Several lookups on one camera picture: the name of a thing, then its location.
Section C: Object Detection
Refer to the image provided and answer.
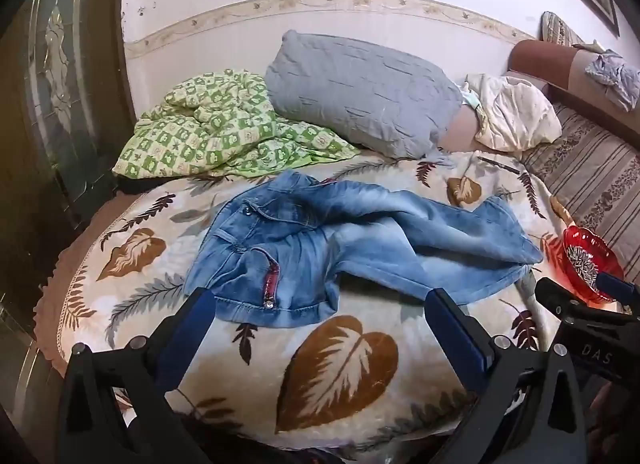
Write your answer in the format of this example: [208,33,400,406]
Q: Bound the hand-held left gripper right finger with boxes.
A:
[424,288,602,464]

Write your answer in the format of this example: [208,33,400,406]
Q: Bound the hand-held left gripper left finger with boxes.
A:
[54,286,218,464]

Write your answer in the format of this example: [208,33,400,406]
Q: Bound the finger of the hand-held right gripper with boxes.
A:
[534,277,593,325]
[596,272,640,306]

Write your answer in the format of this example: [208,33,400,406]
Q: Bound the blue denim pants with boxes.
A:
[182,170,545,330]

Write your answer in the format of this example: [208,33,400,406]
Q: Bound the red glass bowl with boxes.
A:
[562,226,626,305]

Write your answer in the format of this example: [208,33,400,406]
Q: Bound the leaf print blanket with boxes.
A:
[55,149,591,450]

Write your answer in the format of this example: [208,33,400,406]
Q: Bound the brown striped sofa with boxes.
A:
[505,39,640,285]

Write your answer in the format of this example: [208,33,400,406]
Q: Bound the dark pen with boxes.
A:
[476,156,521,175]

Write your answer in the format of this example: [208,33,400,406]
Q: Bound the cream crumpled cloth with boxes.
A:
[460,73,563,152]

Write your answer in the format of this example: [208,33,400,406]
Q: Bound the pink bolster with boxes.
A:
[439,106,488,155]

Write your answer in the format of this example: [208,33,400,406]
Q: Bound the green checked quilt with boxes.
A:
[111,69,361,180]

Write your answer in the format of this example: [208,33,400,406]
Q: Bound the grey-blue crumpled cloth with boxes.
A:
[584,50,640,112]

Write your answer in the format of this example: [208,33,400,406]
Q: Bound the striped cushion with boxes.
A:
[540,10,586,47]

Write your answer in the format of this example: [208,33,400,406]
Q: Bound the grey quilted pillow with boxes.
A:
[264,30,463,161]

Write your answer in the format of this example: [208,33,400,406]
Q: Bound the wooden glass-panel door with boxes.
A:
[0,0,136,395]

